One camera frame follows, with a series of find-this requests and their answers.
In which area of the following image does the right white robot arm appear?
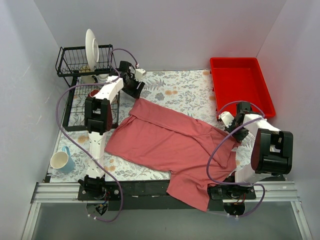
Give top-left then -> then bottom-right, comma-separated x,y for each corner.
218,100 -> 294,199

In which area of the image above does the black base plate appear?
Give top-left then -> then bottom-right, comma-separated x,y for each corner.
77,176 -> 256,214

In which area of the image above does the black wire dish rack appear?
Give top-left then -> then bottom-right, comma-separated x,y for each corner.
55,44 -> 113,132

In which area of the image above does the red ceramic bowl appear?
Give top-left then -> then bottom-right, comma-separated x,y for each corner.
87,89 -> 99,98

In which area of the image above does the blue white mug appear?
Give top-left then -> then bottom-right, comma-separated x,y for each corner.
50,146 -> 75,174

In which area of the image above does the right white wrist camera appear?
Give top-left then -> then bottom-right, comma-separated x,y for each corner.
218,111 -> 235,128

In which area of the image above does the white ceramic plate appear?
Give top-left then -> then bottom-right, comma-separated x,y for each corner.
85,29 -> 100,72

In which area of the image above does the blue white floral teapot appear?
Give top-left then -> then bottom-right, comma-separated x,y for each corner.
91,74 -> 109,84

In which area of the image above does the pink red t shirt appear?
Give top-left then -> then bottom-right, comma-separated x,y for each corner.
105,98 -> 238,211

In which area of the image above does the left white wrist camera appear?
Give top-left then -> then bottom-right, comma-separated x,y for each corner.
134,68 -> 147,82

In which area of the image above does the floral table mat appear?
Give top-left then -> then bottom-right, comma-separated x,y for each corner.
47,69 -> 255,183

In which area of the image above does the red plastic bin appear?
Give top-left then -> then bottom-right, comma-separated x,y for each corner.
209,57 -> 276,119

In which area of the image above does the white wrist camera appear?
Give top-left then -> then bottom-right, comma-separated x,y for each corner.
218,111 -> 235,128
134,68 -> 147,82

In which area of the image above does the aluminium frame rail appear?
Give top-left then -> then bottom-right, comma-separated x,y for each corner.
22,178 -> 312,240

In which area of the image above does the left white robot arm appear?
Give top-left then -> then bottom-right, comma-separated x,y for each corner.
84,61 -> 146,179

